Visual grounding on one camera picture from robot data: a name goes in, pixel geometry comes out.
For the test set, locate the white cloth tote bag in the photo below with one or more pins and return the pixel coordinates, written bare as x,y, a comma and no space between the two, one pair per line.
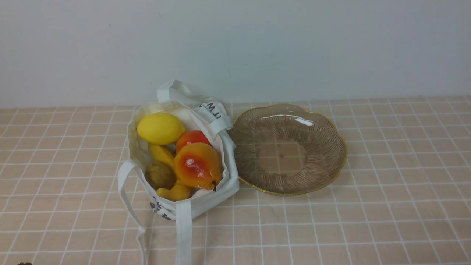
195,112

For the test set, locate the ribbed glass plate gold rim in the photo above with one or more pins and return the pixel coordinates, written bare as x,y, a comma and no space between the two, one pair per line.
286,150

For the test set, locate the yellow banana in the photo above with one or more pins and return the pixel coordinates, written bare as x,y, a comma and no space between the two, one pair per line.
178,191

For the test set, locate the red orange round fruit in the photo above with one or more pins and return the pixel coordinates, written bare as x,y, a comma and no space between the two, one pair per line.
190,137

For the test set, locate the brown kiwi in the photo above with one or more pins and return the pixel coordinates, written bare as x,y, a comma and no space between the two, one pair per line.
160,175

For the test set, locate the orange yellow pear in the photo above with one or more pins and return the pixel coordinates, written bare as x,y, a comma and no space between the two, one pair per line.
197,165

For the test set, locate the yellow lemon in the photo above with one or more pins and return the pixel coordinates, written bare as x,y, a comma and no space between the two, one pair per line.
160,128

